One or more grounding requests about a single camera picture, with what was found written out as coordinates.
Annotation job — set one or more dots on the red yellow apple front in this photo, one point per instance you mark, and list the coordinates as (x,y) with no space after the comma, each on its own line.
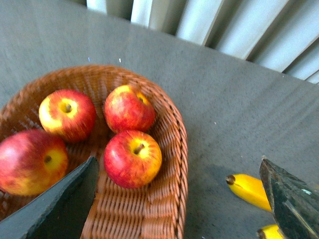
(132,159)

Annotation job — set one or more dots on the worn left gripper right finger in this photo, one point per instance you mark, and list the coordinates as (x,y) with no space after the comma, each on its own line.
(294,204)

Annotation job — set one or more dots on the red yellow apple back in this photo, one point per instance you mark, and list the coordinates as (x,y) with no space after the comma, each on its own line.
(127,108)

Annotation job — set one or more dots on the red apple in basket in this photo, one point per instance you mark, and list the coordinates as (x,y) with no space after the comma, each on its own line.
(31,161)

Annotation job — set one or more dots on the lower yellow banana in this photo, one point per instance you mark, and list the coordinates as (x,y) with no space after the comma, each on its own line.
(269,232)

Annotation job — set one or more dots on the upper yellow banana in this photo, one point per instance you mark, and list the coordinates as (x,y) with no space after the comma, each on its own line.
(249,189)

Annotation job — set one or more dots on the red yellow apple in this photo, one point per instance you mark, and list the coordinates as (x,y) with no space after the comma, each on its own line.
(132,159)
(127,108)
(68,113)

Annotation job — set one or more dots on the yellow banana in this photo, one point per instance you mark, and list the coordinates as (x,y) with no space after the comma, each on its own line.
(269,232)
(249,189)

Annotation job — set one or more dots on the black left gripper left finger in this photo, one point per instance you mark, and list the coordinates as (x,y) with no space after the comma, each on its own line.
(58,213)

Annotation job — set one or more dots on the left brown wicker basket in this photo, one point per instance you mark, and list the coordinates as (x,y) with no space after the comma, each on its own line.
(155,211)

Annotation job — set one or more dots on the grey pleated curtain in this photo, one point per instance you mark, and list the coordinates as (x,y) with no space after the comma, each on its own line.
(282,35)

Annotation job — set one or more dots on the red yellow apple far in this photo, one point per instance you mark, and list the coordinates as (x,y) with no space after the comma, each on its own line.
(68,113)

